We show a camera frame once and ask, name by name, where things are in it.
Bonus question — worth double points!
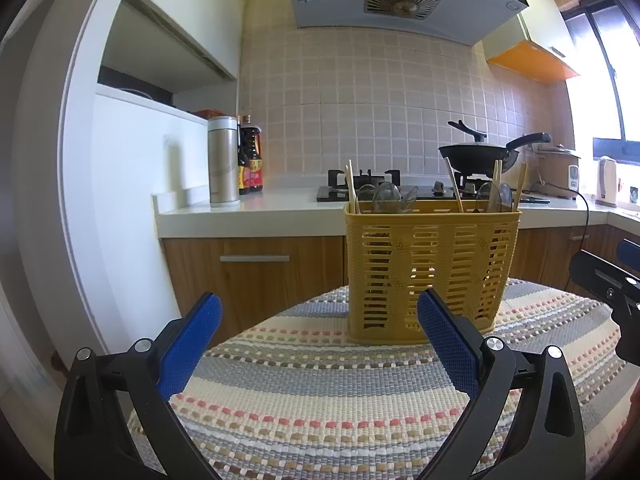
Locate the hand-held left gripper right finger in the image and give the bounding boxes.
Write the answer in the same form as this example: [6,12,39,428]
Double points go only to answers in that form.
[416,287,586,480]

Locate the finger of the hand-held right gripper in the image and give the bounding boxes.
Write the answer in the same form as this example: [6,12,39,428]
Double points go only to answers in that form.
[617,238,640,268]
[570,250,640,361]

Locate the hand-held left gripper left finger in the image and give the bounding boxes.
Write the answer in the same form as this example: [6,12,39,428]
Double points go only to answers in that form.
[54,291,223,480]

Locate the yellow plastic utensil basket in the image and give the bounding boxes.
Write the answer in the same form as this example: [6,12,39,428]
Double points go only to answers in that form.
[343,200,522,345]

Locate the pale chopstick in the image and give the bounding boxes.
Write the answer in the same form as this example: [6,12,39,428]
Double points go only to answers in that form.
[444,157,465,214]

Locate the cream electric kettle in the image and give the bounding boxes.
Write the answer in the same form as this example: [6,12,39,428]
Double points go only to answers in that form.
[597,156,619,206]

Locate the white rice cooker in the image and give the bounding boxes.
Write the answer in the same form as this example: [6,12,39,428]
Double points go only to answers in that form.
[535,144,582,197]

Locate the striped woven mat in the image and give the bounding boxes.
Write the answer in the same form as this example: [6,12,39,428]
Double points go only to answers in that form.
[127,277,640,480]

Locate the dark soy sauce bottle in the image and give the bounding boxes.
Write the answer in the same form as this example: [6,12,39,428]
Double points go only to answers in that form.
[237,115,251,196]
[241,116,264,193]

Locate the steel thermos bottle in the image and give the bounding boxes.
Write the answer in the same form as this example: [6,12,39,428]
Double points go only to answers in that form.
[207,115,241,208]

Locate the black wok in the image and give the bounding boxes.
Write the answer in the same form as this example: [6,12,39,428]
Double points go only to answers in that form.
[438,132,552,177]

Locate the white partition panel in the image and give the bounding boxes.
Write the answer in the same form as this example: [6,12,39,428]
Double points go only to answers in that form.
[94,85,237,353]

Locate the black gas stove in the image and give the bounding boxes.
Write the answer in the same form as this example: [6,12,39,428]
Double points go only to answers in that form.
[316,169,551,205]

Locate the dark framed window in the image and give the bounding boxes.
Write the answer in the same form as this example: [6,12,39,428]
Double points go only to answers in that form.
[560,0,640,166]

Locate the white upper cabinet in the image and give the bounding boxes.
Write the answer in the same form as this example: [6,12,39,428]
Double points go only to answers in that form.
[97,0,238,82]

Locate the white range hood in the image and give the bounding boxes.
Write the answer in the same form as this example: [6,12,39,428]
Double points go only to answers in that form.
[280,0,530,47]

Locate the black power cable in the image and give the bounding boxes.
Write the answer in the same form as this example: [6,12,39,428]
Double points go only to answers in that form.
[530,180,591,292]

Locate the wok lid with black handle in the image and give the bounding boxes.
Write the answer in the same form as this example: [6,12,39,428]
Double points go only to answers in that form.
[440,120,507,151]

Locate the cream wall cabinet orange underside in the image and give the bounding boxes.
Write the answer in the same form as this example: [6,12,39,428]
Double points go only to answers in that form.
[482,0,583,85]

